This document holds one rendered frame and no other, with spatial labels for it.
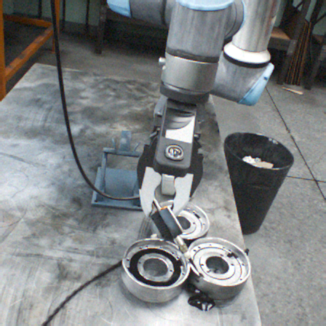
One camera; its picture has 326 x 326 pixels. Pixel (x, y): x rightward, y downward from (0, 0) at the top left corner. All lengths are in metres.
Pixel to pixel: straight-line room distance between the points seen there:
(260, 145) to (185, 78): 1.59
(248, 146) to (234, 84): 1.11
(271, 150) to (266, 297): 0.72
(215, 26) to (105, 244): 0.40
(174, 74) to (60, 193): 0.38
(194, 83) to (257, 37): 0.47
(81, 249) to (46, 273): 0.07
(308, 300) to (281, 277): 0.14
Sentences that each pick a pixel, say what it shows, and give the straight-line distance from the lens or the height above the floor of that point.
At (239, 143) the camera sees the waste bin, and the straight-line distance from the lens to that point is 2.07.
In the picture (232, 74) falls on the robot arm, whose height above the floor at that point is 0.99.
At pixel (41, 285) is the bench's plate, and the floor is 0.80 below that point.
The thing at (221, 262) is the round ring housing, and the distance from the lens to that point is 0.70.
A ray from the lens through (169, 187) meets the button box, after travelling 0.83.
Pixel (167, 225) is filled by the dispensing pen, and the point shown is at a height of 0.90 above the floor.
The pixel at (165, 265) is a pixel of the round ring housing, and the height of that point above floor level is 0.82.
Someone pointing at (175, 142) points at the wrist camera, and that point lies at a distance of 0.51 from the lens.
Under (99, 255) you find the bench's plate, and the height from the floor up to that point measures 0.80.
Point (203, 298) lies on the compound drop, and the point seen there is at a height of 0.80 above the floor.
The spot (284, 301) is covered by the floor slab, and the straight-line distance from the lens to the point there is 1.86.
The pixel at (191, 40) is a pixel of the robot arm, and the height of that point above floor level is 1.17.
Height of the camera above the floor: 1.30
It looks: 32 degrees down
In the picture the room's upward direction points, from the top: 11 degrees clockwise
